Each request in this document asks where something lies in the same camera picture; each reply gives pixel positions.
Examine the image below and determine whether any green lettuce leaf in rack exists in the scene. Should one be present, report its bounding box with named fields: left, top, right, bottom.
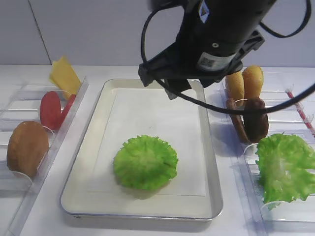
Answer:
left=256, top=133, right=315, bottom=204

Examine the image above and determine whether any yellow cheese slice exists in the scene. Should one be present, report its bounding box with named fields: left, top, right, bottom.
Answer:
left=49, top=56, right=81, bottom=100

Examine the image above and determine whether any clear acrylic left food rack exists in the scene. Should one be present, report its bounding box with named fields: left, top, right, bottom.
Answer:
left=0, top=80, right=88, bottom=236

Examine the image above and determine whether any clear acrylic food rack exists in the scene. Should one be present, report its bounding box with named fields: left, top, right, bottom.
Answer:
left=0, top=80, right=88, bottom=236
left=216, top=78, right=315, bottom=236

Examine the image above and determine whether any golden bun slice right rack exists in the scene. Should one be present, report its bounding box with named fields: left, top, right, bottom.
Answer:
left=242, top=65, right=264, bottom=99

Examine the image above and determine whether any dark brown meat patty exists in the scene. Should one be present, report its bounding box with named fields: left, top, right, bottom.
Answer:
left=243, top=97, right=269, bottom=143

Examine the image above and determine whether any red tomato slice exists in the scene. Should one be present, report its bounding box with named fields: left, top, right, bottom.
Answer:
left=40, top=91, right=61, bottom=130
left=58, top=94, right=76, bottom=128

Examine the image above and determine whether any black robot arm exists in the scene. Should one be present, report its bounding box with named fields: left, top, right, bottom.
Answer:
left=138, top=0, right=274, bottom=92

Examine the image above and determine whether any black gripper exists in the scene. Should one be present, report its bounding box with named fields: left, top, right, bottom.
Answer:
left=137, top=29, right=266, bottom=100

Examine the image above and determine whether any black cable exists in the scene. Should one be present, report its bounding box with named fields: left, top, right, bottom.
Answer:
left=140, top=0, right=315, bottom=115

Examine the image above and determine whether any brown bun slice left rack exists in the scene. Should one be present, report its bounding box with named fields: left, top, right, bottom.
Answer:
left=6, top=121, right=49, bottom=178

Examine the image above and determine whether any green lettuce leaf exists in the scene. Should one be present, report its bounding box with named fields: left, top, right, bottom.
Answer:
left=256, top=133, right=315, bottom=204
left=113, top=135, right=178, bottom=191

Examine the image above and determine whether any white metal tray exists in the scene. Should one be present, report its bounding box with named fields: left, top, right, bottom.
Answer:
left=60, top=79, right=223, bottom=221

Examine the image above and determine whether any clear acrylic right food rack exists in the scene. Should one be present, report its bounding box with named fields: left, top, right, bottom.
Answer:
left=216, top=78, right=315, bottom=236

